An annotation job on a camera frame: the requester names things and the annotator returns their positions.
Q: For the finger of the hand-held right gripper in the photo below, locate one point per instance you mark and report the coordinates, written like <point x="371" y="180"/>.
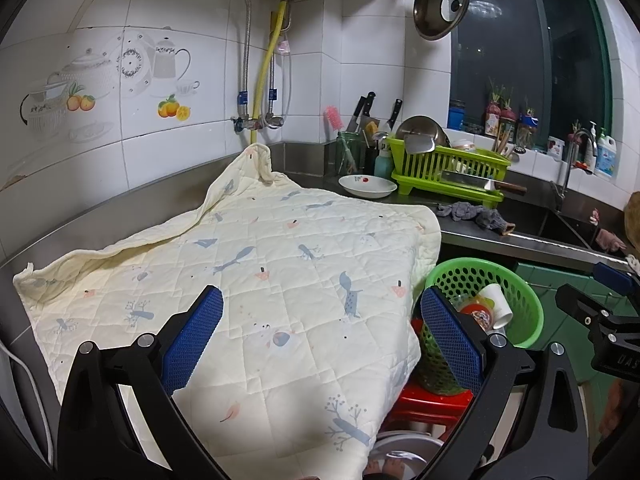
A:
<point x="582" y="305"/>
<point x="617" y="276"/>

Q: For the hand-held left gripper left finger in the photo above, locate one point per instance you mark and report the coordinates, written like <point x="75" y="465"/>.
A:
<point x="195" y="340"/>

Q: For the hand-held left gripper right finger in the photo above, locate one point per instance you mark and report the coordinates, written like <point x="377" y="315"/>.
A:
<point x="450" y="340"/>

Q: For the red printed paper cup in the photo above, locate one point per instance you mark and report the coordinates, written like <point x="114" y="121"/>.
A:
<point x="480" y="319"/>

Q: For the white paper cup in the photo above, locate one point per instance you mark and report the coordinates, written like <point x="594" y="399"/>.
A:
<point x="492" y="305"/>

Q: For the green plastic mesh basket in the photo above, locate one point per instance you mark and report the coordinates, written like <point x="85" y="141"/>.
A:
<point x="465" y="280"/>

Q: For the pink rubber glove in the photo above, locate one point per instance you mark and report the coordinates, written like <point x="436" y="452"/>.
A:
<point x="610" y="240"/>

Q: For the green cabinet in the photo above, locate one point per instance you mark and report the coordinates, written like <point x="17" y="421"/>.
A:
<point x="555" y="360"/>

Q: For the red plastic stool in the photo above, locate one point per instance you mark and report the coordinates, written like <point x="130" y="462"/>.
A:
<point x="425" y="405"/>

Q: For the cream quilted printed blanket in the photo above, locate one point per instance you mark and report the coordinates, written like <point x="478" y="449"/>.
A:
<point x="275" y="310"/>

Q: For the stainless steel basin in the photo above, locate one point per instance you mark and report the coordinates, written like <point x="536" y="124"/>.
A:
<point x="400" y="445"/>

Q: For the blue and white detergent bottle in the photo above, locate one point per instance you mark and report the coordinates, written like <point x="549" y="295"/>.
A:
<point x="605" y="157"/>

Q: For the grey rag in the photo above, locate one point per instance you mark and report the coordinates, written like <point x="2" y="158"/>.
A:
<point x="480" y="217"/>

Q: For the white pump bottle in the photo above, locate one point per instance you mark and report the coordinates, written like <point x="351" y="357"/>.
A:
<point x="591" y="152"/>

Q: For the metal sink faucet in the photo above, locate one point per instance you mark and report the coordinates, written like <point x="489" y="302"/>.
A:
<point x="567" y="160"/>

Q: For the person's bare foot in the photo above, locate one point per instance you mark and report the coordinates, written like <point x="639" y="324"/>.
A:
<point x="400" y="471"/>
<point x="376" y="472"/>

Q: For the white tub with red label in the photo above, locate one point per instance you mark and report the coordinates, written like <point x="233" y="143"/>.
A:
<point x="555" y="149"/>

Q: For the glass jar with sprouts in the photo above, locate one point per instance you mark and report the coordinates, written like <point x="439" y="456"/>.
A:
<point x="526" y="132"/>

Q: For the white plate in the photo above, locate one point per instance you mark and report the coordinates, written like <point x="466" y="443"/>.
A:
<point x="367" y="187"/>

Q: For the bundle of chopsticks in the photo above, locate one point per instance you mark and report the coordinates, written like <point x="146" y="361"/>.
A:
<point x="502" y="140"/>

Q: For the green plastic dish rack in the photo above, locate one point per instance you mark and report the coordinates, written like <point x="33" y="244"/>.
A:
<point x="425" y="162"/>

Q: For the teal dish soap bottle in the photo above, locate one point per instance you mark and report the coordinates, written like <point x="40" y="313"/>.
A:
<point x="383" y="162"/>

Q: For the red jar with sprouts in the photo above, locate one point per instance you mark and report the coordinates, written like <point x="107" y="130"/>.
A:
<point x="492" y="120"/>
<point x="507" y="120"/>

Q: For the green glass jar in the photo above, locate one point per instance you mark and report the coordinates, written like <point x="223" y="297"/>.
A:
<point x="350" y="152"/>

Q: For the stainless steel bowl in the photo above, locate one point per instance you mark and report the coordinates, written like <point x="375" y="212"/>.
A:
<point x="422" y="124"/>

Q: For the blue plastic container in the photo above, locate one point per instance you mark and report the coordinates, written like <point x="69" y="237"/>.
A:
<point x="456" y="117"/>

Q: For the metal pipe valve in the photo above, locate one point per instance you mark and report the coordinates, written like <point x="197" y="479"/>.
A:
<point x="273" y="119"/>
<point x="243" y="120"/>

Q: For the pink bottle brush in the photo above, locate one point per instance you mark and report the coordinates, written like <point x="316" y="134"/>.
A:
<point x="332" y="117"/>

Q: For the dark window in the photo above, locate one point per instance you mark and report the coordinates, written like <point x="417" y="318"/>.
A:
<point x="525" y="35"/>

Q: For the pink tag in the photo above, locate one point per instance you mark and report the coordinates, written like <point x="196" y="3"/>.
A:
<point x="284" y="46"/>

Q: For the hanging metal pot lid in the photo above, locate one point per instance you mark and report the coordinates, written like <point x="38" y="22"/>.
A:
<point x="435" y="5"/>

